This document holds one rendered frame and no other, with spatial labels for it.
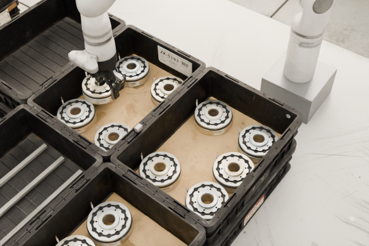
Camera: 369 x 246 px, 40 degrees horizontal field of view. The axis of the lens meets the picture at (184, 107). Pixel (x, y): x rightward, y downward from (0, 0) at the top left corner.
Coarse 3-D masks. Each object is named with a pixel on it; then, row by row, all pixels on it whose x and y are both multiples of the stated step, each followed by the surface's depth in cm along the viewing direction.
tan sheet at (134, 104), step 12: (156, 72) 150; (168, 72) 150; (144, 84) 147; (120, 96) 144; (132, 96) 144; (144, 96) 144; (96, 108) 141; (108, 108) 141; (120, 108) 141; (132, 108) 141; (144, 108) 141; (96, 120) 138; (108, 120) 138; (120, 120) 138; (132, 120) 138; (84, 132) 135; (96, 132) 135
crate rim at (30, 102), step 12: (144, 36) 146; (168, 48) 142; (192, 60) 139; (48, 84) 134; (36, 96) 131; (168, 96) 130; (36, 108) 128; (156, 108) 128; (144, 120) 125; (72, 132) 123; (132, 132) 122; (120, 144) 120; (108, 156) 118
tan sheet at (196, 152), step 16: (240, 112) 139; (192, 128) 135; (176, 144) 132; (192, 144) 132; (208, 144) 132; (224, 144) 131; (192, 160) 128; (208, 160) 128; (192, 176) 125; (208, 176) 125; (176, 192) 122
